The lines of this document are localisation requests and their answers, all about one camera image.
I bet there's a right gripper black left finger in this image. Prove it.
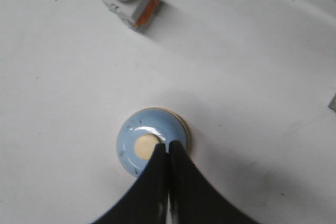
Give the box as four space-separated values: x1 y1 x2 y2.
94 144 169 224

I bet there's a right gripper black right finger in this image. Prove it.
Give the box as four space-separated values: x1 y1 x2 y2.
168 140 256 223

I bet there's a blue and cream desk bell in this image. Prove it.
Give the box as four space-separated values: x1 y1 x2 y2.
116 107 192 177

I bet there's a grey push button control box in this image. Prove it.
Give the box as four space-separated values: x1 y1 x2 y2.
328 94 336 112

